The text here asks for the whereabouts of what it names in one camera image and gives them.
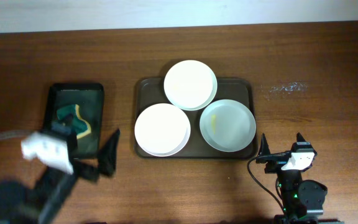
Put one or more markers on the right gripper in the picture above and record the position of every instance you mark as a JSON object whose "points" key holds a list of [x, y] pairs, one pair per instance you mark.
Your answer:
{"points": [[276, 163]]}

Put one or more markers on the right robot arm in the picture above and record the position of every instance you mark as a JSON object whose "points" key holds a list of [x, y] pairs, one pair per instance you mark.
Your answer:
{"points": [[301, 200]]}

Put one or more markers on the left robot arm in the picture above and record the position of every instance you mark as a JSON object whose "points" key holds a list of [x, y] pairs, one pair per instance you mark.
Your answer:
{"points": [[41, 204]]}

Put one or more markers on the black water tray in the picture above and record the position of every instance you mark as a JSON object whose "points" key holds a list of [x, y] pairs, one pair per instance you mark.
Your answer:
{"points": [[90, 98]]}

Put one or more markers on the white plate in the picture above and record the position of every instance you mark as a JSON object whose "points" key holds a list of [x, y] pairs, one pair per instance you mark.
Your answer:
{"points": [[190, 85], [162, 130]]}

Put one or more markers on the brown serving tray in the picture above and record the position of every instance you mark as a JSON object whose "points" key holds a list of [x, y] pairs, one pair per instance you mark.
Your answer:
{"points": [[150, 91]]}

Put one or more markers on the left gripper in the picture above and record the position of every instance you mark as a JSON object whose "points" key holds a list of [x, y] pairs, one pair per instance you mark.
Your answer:
{"points": [[84, 169]]}

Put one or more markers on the white plate top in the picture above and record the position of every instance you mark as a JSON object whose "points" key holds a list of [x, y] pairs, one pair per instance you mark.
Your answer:
{"points": [[190, 85]]}

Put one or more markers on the pale green plate right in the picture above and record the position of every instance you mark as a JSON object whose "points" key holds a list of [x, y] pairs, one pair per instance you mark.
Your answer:
{"points": [[227, 125]]}

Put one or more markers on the green yellow sponge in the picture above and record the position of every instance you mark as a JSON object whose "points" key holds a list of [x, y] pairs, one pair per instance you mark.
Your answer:
{"points": [[81, 127]]}

